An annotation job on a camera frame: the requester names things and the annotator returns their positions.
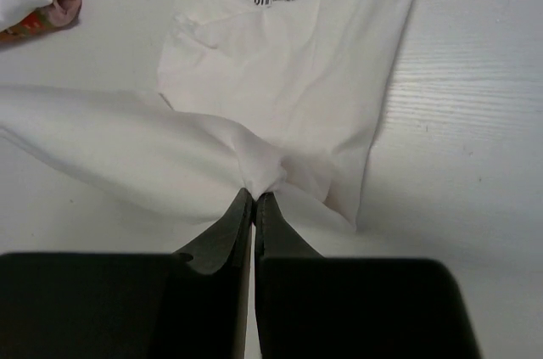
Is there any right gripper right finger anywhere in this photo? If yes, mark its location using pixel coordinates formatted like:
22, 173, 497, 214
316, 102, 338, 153
255, 194, 480, 358

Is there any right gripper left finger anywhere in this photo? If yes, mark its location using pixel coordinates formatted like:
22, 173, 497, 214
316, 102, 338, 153
1, 190, 253, 358

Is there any white cartoon-print t-shirt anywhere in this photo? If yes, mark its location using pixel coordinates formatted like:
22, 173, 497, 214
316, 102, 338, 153
1, 0, 412, 229

